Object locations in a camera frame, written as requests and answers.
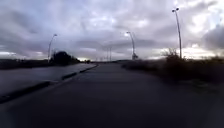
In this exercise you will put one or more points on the thin street lamp pole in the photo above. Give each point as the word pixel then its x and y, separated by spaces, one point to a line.
pixel 110 55

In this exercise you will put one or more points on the curved street lamp pole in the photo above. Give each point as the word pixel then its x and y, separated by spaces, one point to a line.
pixel 49 48
pixel 133 46

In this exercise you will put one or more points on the dark asphalt path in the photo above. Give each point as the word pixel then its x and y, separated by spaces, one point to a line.
pixel 113 100

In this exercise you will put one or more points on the dark clump of trees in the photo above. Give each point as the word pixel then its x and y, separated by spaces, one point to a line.
pixel 63 59

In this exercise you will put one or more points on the tall street lamp pole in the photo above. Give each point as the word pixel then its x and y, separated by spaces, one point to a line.
pixel 179 36

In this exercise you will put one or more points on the dark bushes along path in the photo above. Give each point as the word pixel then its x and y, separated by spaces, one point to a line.
pixel 196 68

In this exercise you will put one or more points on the grey asphalt road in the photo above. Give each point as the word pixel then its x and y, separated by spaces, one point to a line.
pixel 26 78

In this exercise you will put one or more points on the dark verge beyond road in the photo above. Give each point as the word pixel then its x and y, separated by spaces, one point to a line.
pixel 23 63

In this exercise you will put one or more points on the dark kerb strip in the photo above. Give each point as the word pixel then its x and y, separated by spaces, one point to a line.
pixel 26 90

